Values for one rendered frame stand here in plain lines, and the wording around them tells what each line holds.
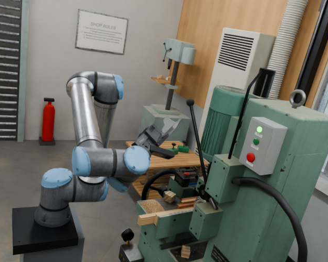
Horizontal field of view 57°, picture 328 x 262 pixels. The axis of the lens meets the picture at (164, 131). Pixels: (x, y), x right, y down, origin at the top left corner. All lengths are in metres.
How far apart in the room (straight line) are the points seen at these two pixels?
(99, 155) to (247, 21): 2.64
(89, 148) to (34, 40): 3.14
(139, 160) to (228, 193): 0.36
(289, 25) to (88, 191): 1.98
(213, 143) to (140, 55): 3.16
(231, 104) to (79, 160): 0.63
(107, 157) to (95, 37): 3.24
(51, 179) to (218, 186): 0.90
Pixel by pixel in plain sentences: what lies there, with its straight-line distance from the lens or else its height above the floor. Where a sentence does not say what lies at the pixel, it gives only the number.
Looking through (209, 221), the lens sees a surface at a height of 1.04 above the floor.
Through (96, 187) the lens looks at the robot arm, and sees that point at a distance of 1.69.
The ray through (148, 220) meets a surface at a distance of 1.34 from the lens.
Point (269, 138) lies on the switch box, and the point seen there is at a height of 1.44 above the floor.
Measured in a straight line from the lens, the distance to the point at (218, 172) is 1.10.
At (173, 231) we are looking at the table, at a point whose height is 0.86.
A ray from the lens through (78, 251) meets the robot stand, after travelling 1.85.
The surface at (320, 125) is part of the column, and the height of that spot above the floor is 1.50.
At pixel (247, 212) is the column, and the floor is 1.14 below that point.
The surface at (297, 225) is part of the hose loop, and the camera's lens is 0.97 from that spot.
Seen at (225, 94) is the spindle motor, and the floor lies 1.49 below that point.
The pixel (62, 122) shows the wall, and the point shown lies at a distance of 4.29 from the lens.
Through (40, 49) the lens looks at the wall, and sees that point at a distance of 4.03.
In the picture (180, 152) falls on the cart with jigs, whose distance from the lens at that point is 3.14.
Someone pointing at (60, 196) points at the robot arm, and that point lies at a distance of 1.69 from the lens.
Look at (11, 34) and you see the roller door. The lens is 3.96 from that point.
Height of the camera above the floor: 1.69
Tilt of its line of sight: 19 degrees down
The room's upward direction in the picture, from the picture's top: 11 degrees clockwise
